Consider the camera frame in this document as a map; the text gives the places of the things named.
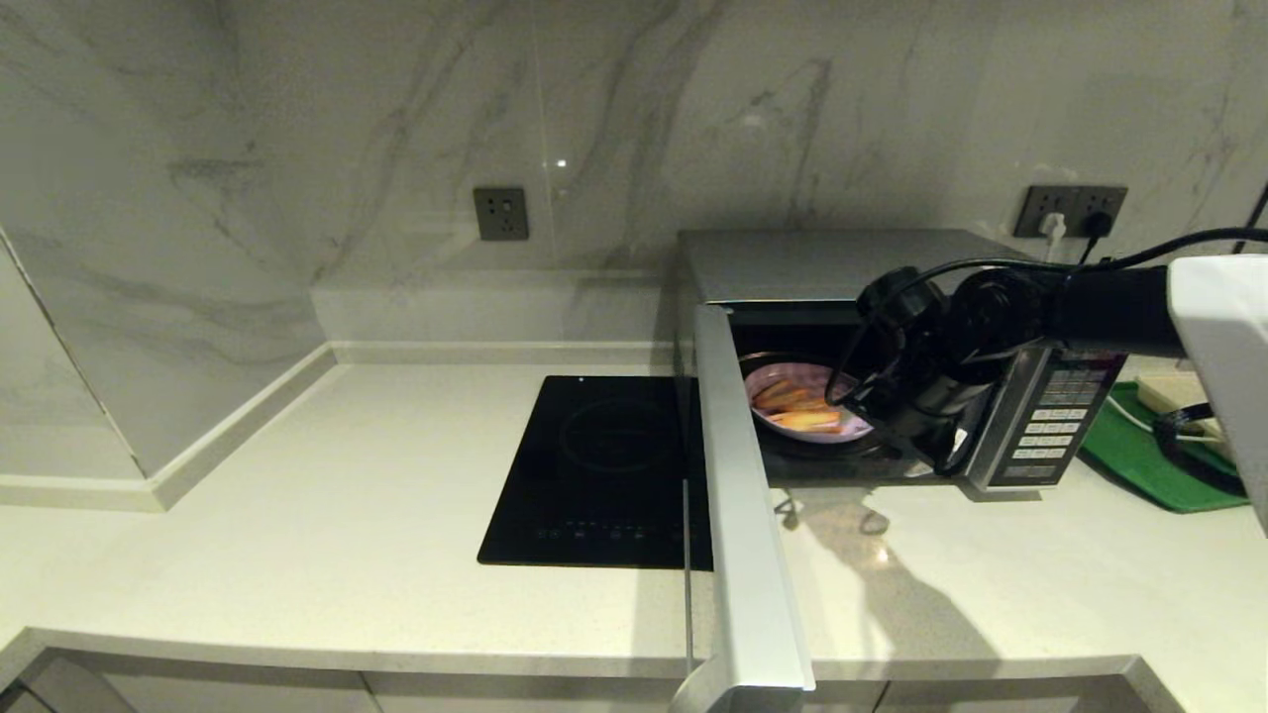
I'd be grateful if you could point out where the white cable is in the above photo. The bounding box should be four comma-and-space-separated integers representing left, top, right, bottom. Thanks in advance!
1108, 396, 1190, 444

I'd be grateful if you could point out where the beige lidded box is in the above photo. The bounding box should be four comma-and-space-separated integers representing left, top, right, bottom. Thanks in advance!
1134, 371, 1229, 442

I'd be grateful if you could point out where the grey cabinet door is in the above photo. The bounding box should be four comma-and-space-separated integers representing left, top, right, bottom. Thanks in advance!
812, 678, 1125, 713

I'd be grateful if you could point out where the microwave door with dark glass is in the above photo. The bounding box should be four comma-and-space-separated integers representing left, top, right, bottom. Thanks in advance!
669, 302, 815, 713

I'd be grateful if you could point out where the grey single wall socket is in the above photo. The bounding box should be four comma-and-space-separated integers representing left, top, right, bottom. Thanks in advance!
473, 187, 529, 243

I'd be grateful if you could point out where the grey corner cabinet panel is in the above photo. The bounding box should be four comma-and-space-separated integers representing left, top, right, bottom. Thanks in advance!
0, 654, 135, 713

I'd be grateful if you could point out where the grey double wall socket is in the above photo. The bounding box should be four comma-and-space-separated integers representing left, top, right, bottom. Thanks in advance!
1014, 185, 1129, 240

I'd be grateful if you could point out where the purple plastic plate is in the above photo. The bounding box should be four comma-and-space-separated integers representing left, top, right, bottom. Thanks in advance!
745, 362, 875, 444

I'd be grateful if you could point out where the green plastic tray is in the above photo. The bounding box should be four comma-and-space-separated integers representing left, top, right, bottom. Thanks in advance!
1080, 381, 1251, 514

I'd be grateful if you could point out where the black induction cooktop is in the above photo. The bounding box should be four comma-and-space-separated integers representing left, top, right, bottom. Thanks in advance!
477, 375, 714, 571

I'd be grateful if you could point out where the black power plug with cable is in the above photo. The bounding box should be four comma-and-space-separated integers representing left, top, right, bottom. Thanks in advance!
1073, 211, 1112, 266

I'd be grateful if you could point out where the silver Panasonic microwave oven body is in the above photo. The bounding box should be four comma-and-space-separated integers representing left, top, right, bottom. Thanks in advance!
676, 230, 1130, 493

